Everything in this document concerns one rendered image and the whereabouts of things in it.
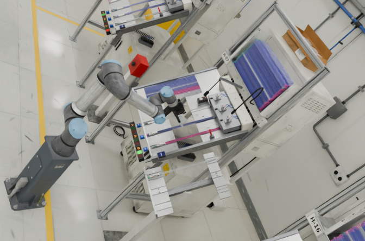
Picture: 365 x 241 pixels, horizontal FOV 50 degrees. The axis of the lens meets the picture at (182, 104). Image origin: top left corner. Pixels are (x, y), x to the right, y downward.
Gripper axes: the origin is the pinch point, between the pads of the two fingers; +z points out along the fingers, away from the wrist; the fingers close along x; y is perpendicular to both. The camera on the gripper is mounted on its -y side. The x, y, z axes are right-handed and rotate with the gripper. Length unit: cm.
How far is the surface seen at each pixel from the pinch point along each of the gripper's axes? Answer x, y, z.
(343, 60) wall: 69, 166, 112
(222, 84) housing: 22.6, 39.1, 10.8
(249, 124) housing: -18.7, 44.2, 12.8
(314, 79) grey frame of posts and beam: -23, 92, -12
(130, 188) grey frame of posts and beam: -25, -53, 18
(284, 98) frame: -22, 71, -4
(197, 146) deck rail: -20.9, 4.3, 9.6
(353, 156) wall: -18, 127, 137
